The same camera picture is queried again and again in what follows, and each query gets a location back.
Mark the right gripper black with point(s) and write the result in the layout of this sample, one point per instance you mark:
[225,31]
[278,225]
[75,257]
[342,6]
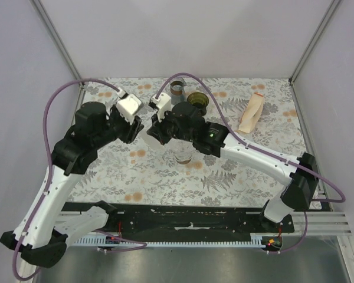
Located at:
[157,128]

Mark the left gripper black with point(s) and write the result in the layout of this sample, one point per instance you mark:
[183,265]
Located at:
[131,130]

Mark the white paper coffee filter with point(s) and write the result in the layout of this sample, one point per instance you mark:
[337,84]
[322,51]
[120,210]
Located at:
[152,142]

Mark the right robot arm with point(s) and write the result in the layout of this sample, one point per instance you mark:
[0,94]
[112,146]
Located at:
[296,173]

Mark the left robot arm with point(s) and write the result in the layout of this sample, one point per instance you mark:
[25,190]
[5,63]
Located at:
[37,238]

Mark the clear glass dripper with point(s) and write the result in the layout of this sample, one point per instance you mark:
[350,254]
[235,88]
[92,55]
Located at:
[183,151]

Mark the dark olive glass dripper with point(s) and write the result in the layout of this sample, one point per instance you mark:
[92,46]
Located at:
[200,101]

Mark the glass carafe with brown band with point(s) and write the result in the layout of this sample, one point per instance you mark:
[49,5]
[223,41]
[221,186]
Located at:
[177,89]

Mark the floral tablecloth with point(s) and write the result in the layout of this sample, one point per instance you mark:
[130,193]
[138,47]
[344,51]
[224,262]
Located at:
[135,173]

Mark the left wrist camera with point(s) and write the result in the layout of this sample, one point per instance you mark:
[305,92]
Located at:
[128,105]

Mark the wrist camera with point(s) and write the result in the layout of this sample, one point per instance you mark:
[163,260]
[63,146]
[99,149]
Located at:
[162,104]
[128,105]

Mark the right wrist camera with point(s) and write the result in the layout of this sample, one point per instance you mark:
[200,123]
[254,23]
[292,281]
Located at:
[162,104]

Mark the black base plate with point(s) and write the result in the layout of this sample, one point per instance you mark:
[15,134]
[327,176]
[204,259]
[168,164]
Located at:
[158,223]

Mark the left aluminium frame post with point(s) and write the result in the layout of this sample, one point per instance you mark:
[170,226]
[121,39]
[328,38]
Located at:
[57,40]

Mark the aluminium frame post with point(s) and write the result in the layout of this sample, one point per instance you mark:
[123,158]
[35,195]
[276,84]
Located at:
[318,33]
[57,40]

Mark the right aluminium frame post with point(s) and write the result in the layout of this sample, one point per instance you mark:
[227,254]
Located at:
[318,33]

